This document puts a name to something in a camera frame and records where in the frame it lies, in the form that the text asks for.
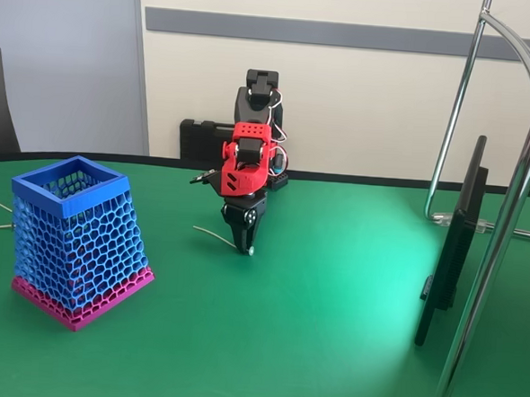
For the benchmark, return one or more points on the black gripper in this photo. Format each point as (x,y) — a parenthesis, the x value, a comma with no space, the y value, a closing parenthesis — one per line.
(241,210)

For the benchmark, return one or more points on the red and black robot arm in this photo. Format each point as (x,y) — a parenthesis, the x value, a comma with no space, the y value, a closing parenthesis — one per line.
(243,179)

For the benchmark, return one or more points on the blue and pink lattice basket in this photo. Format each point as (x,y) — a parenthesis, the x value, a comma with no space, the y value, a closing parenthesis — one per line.
(87,241)

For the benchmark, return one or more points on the black and teal clamp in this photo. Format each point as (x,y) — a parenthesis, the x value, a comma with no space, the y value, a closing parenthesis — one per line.
(278,164)

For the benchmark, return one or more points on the green table cloth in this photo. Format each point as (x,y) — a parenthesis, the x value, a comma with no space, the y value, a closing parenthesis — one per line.
(284,321)

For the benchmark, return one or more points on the black plastic tool case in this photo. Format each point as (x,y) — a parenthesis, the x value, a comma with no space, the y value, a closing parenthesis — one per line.
(205,141)

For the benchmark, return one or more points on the black LED light panel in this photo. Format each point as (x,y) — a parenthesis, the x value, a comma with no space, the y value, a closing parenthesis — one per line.
(452,264)

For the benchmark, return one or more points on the chrome tube stand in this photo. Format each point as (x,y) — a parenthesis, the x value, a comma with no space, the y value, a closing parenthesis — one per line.
(489,266)

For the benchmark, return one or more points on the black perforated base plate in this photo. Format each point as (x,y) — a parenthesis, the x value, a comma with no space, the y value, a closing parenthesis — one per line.
(279,181)

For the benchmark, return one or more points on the small gripper camera board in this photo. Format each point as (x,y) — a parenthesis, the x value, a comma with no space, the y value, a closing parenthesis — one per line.
(201,178)

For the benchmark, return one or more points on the grey wall rail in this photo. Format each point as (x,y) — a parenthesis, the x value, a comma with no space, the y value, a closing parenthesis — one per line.
(347,34)

